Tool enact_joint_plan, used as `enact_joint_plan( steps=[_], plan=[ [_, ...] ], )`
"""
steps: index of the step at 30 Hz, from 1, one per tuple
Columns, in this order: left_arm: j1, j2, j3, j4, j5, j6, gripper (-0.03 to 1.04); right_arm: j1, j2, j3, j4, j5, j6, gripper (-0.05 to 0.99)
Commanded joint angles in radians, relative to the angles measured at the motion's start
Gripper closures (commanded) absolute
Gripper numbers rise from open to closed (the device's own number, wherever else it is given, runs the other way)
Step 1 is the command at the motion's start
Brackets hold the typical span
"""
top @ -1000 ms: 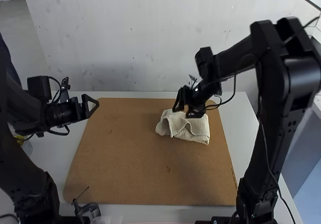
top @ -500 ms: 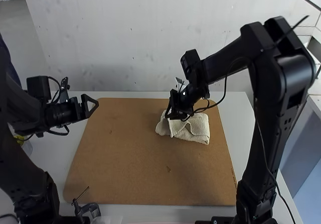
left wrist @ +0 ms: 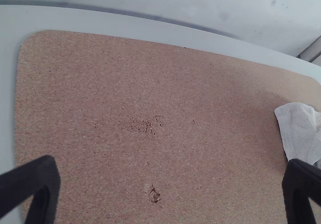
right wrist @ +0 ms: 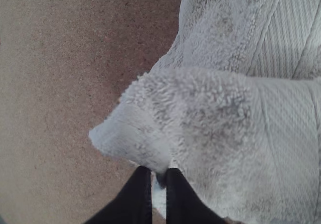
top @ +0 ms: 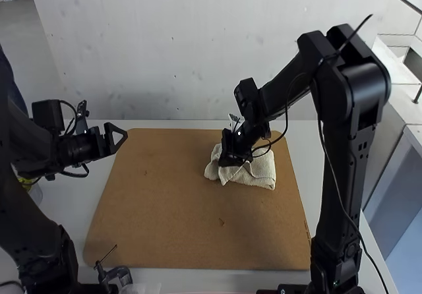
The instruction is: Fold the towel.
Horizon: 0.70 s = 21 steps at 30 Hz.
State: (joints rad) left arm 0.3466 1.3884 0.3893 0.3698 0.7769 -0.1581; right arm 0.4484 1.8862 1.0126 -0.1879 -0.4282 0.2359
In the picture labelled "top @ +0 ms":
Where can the pale towel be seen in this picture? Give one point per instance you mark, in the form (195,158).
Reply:
(260,172)

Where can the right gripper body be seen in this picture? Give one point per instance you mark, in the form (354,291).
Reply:
(245,137)

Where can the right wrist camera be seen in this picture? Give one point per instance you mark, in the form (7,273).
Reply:
(246,96)

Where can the black clamp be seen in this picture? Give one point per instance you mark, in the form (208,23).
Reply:
(110,272)

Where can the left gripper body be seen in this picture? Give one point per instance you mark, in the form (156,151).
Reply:
(82,145)

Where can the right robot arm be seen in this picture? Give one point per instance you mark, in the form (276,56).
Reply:
(339,175)

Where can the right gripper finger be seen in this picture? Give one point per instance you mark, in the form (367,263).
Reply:
(229,162)
(249,155)

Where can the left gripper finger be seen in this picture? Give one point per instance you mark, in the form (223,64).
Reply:
(113,137)
(83,109)

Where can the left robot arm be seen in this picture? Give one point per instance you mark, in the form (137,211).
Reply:
(19,224)

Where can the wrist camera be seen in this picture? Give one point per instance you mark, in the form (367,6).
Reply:
(246,96)
(47,114)

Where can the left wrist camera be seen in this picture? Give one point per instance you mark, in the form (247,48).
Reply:
(47,114)

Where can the cork mat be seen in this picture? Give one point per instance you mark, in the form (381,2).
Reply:
(165,208)

